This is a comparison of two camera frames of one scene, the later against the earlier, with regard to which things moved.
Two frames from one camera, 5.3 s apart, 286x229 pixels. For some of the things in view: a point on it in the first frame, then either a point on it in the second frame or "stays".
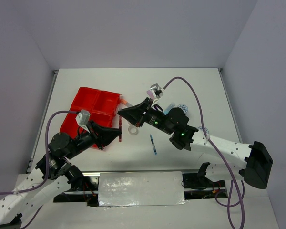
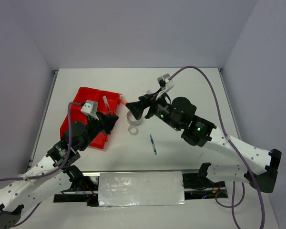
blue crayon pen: [153, 145] stays
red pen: [120, 127] to [107, 103]
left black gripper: [105, 136] to [107, 121]
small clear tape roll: [133, 130] stays
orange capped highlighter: [126, 103] stays
